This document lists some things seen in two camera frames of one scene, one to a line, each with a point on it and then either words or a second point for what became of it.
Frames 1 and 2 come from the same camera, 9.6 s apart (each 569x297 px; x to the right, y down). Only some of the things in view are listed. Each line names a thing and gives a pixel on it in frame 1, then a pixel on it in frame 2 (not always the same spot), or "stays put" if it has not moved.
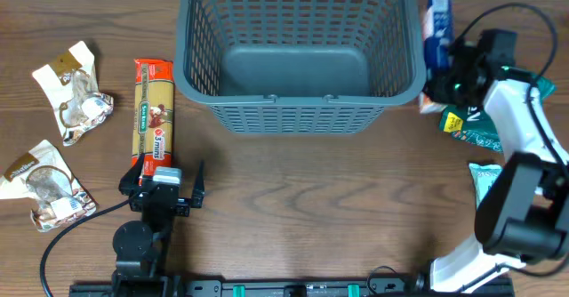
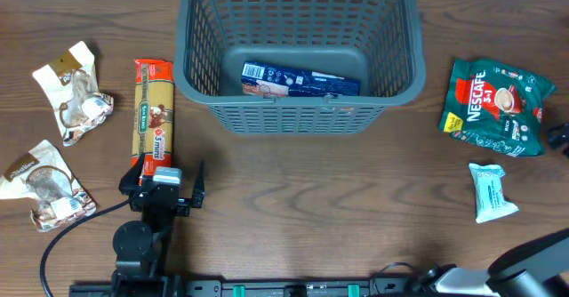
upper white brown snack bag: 71,81 stays put
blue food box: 437,27 to 260,80
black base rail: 296,287 stays put
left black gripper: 130,186 stays put
